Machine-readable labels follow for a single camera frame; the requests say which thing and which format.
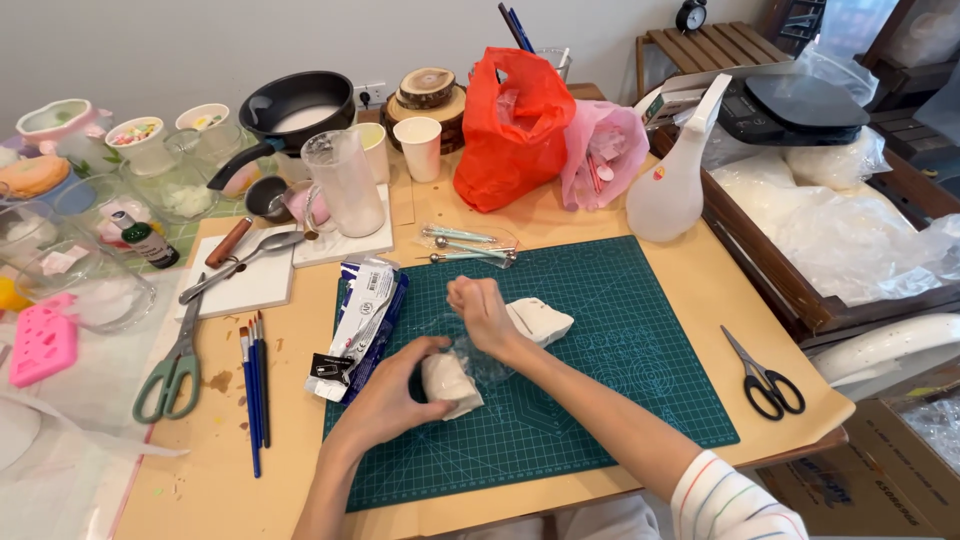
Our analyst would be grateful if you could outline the person's right hand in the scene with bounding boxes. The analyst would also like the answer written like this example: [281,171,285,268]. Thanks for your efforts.
[447,275,528,361]

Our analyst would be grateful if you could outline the person's left hand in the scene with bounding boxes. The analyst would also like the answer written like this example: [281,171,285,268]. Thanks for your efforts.
[341,335,457,456]

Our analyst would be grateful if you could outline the clear plastic wrap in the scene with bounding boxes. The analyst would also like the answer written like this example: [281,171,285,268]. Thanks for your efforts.
[429,315,519,387]

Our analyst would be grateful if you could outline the white clay block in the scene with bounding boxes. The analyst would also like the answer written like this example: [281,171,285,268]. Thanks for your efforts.
[420,352,486,422]

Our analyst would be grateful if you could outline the bag of ball stylus tools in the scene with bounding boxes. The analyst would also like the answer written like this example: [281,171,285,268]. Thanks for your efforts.
[414,222,521,270]

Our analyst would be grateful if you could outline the white clay lump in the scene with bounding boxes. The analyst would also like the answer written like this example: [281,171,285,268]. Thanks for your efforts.
[506,297,576,349]

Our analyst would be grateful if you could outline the white and blue clay wrapper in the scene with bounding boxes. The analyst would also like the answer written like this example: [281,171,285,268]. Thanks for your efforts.
[304,254,411,407]

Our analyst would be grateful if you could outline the green cutting mat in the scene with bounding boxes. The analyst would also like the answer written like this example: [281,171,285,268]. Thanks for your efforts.
[323,234,741,514]

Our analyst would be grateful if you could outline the white paper cup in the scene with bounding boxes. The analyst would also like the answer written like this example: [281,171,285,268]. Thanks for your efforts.
[392,115,444,185]

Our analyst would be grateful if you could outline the red plastic bag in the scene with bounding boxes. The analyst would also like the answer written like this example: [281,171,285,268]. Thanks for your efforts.
[452,46,578,214]

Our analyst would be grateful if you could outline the clear measuring jug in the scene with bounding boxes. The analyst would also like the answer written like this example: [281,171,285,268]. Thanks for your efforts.
[299,129,388,240]

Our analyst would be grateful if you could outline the pink cup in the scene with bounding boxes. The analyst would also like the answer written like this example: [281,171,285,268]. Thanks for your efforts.
[282,179,333,231]

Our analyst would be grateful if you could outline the cream cup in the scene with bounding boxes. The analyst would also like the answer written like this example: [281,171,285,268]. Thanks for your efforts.
[348,121,392,186]

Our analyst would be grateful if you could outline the pink plastic bag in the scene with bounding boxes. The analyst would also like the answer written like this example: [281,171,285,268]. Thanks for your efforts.
[560,99,651,213]

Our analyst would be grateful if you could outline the stack of wood slices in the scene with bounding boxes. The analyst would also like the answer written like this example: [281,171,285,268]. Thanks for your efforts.
[378,66,468,156]

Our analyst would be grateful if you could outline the white square tile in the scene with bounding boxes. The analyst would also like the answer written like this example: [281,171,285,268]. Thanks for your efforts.
[175,225,298,323]

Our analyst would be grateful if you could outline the metal spoon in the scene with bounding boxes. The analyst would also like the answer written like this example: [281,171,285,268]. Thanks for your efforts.
[177,229,307,306]

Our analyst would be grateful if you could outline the black paintbrush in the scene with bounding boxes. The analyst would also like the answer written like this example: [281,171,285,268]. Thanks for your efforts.
[255,310,272,450]

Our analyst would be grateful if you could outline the white power outlet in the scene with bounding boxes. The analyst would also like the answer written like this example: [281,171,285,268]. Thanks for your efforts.
[351,81,389,111]

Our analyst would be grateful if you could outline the blue paintbrush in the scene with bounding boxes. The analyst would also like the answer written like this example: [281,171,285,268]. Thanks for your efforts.
[248,320,265,451]
[239,325,263,480]

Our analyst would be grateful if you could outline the small black cup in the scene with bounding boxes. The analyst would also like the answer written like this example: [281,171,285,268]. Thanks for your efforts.
[243,175,292,225]

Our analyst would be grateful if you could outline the clear glass with pens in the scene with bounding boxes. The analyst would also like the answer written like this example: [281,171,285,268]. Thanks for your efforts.
[498,1,573,85]

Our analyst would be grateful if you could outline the black saucepan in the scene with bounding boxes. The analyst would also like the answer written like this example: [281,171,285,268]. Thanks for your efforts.
[206,70,357,192]

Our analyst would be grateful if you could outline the white and green box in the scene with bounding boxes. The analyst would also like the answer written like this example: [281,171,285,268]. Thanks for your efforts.
[640,85,711,129]

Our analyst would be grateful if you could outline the brown kraft paper sheet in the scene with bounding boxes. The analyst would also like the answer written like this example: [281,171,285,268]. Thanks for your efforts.
[112,82,857,540]

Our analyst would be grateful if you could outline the clear glass cup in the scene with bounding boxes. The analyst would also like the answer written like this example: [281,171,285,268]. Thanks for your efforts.
[162,123,250,198]

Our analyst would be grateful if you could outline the glass jar with white pieces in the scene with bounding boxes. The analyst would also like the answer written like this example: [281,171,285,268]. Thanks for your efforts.
[119,160,221,227]

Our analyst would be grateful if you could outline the small white bowl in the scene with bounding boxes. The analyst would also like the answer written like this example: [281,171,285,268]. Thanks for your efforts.
[174,102,232,133]

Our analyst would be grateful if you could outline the small green bottle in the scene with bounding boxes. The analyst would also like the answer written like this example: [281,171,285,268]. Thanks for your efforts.
[110,210,181,270]

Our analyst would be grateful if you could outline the white striped sleeve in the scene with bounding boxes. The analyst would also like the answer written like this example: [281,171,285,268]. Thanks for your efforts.
[669,450,811,540]

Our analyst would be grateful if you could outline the wooden slatted stool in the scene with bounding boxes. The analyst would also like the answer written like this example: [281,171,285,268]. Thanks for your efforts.
[635,20,793,100]

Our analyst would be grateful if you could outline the black alarm clock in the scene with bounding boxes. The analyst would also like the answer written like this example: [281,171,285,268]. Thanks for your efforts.
[674,0,708,33]

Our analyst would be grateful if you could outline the white bowl of sprinkles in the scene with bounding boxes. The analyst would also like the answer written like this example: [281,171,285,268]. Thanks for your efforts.
[104,115,175,178]

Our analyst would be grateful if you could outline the wooden crate with plastic bags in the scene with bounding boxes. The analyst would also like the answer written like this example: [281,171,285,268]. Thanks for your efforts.
[651,126,960,348]

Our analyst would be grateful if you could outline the large glass bowl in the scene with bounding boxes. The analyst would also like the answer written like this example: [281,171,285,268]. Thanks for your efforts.
[14,239,158,336]

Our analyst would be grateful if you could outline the black kitchen scale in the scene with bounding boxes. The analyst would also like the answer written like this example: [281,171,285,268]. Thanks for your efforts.
[715,72,872,147]

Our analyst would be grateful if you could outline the white chair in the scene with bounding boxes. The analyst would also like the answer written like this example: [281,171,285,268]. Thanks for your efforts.
[809,312,960,403]

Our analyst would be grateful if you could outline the pink silicone mold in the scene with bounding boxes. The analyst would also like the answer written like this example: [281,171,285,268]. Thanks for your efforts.
[8,293,81,390]

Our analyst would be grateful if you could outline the white plastic sheet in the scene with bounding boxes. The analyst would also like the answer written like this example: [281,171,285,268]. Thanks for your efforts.
[0,270,190,540]

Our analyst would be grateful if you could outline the cardboard box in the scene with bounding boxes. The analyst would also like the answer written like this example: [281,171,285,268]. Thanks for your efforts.
[756,396,960,540]

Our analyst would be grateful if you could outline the pink and white dish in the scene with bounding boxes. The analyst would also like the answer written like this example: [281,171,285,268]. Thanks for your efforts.
[15,98,115,149]

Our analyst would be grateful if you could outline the orange round dish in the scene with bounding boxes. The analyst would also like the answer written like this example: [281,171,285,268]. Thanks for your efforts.
[0,154,73,201]

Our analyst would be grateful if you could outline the yellow object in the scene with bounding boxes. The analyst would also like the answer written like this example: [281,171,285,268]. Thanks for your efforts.
[0,275,33,313]

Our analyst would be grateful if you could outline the wooden-handled tool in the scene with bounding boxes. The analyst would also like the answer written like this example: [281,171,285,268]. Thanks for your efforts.
[204,216,255,270]

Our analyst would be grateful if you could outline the green-handled scissors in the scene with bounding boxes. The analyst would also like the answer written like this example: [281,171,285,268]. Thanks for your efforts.
[132,273,208,426]

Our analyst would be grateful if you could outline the black-handled scissors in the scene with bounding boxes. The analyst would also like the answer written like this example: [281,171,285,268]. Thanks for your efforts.
[720,324,807,422]

